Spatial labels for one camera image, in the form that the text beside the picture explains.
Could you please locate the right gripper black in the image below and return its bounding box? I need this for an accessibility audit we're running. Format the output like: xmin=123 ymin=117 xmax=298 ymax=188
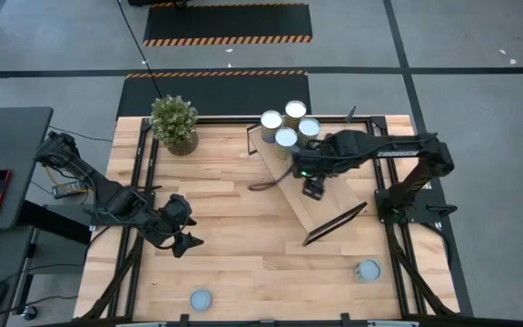
xmin=291 ymin=144 xmax=338 ymax=201

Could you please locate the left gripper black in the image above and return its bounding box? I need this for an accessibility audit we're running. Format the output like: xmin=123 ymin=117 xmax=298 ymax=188
xmin=145 ymin=193 xmax=204 ymax=259

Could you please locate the peas can blue label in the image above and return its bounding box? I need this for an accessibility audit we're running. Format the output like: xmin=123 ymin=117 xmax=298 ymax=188
xmin=273 ymin=126 xmax=300 ymax=161

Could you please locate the carrots can yellow blue label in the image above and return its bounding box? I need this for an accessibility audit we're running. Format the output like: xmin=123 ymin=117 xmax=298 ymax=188
xmin=296 ymin=117 xmax=322 ymax=151

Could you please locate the diced tomatoes can white label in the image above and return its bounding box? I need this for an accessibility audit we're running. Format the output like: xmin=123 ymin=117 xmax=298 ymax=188
xmin=354 ymin=258 xmax=383 ymax=284

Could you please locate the potted plant ribbed pot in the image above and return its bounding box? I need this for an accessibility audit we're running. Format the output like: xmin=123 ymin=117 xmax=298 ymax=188
xmin=148 ymin=94 xmax=201 ymax=157

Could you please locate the black power brick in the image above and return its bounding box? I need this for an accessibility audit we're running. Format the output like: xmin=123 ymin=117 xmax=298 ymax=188
xmin=51 ymin=180 xmax=86 ymax=200

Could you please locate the black hazard-striped floor mat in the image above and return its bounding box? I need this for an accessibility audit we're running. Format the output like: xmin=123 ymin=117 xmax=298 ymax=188
xmin=142 ymin=2 xmax=313 ymax=47
xmin=115 ymin=70 xmax=311 ymax=122

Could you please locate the grey desk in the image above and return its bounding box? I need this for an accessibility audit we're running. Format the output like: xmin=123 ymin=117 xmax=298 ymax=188
xmin=0 ymin=106 xmax=54 ymax=232

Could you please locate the black frame wooden shelf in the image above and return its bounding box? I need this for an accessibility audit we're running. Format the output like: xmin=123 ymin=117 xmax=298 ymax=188
xmin=246 ymin=120 xmax=370 ymax=248

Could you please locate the black aluminium table frame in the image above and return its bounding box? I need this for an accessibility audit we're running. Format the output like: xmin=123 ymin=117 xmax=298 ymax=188
xmin=74 ymin=115 xmax=474 ymax=327

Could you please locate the thin black hanging cable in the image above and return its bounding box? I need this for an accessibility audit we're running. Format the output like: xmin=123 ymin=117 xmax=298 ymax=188
xmin=115 ymin=0 xmax=163 ymax=99

